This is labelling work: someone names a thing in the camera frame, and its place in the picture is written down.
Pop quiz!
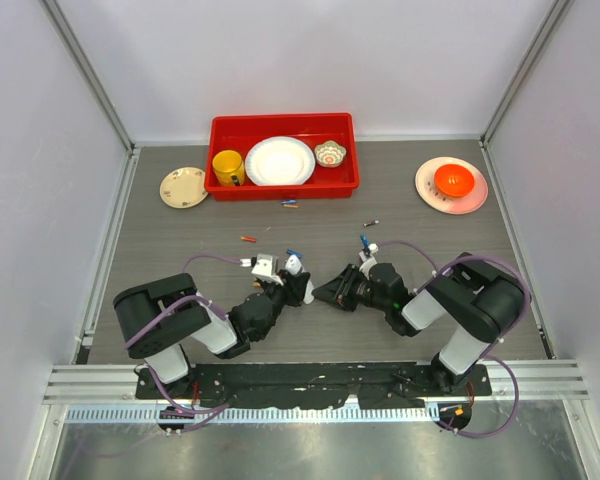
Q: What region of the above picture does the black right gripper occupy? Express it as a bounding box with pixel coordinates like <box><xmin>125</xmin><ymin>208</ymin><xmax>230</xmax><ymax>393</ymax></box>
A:
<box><xmin>312</xmin><ymin>263</ymin><xmax>390</xmax><ymax>312</ymax></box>

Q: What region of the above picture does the white remote control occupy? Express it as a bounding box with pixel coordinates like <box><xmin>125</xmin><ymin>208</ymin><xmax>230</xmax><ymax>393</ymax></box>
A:
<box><xmin>284</xmin><ymin>254</ymin><xmax>314</xmax><ymax>305</ymax></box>

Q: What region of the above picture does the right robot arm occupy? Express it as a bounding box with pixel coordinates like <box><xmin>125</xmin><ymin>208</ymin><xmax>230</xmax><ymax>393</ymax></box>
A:
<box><xmin>313</xmin><ymin>253</ymin><xmax>531</xmax><ymax>395</ymax></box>

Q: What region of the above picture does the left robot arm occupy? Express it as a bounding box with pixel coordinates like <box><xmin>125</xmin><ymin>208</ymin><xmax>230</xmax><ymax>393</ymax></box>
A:
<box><xmin>113</xmin><ymin>270</ymin><xmax>312</xmax><ymax>399</ymax></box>

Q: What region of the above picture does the blue battery centre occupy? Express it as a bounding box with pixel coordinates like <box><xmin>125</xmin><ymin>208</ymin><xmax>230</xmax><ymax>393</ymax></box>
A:
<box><xmin>286</xmin><ymin>249</ymin><xmax>303</xmax><ymax>258</ymax></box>

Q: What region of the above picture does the white plate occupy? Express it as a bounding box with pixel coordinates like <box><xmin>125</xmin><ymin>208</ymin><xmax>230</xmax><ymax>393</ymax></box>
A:
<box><xmin>245</xmin><ymin>136</ymin><xmax>316</xmax><ymax>186</ymax></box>

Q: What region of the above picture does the small flower bowl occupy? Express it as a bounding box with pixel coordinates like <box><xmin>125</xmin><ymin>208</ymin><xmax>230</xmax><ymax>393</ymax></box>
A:
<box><xmin>314</xmin><ymin>140</ymin><xmax>347</xmax><ymax>168</ymax></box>

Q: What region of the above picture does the yellow mug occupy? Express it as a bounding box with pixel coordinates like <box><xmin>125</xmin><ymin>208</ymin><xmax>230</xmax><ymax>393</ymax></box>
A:
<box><xmin>212</xmin><ymin>150</ymin><xmax>246</xmax><ymax>187</ymax></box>

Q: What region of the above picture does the beige floral plate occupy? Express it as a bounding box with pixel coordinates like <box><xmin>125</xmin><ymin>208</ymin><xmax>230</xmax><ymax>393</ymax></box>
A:
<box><xmin>159</xmin><ymin>167</ymin><xmax>208</xmax><ymax>209</ymax></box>

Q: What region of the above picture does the pink plate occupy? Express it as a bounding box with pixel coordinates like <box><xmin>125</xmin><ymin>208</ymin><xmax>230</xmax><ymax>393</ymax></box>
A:
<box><xmin>415</xmin><ymin>157</ymin><xmax>489</xmax><ymax>215</ymax></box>

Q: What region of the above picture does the orange bowl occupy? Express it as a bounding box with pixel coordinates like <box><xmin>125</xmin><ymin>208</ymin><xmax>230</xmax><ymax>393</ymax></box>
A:
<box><xmin>434</xmin><ymin>164</ymin><xmax>475</xmax><ymax>198</ymax></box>

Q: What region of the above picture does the red plastic bin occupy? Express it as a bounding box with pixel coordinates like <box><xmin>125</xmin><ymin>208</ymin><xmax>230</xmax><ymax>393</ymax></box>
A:
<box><xmin>205</xmin><ymin>112</ymin><xmax>360</xmax><ymax>201</ymax></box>

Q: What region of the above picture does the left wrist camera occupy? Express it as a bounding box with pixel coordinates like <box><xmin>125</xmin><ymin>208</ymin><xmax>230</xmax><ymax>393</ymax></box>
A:
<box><xmin>251</xmin><ymin>253</ymin><xmax>280</xmax><ymax>283</ymax></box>

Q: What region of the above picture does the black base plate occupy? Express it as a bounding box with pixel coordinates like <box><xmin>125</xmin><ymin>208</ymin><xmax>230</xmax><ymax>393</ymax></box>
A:
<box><xmin>135</xmin><ymin>362</ymin><xmax>492</xmax><ymax>410</ymax></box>

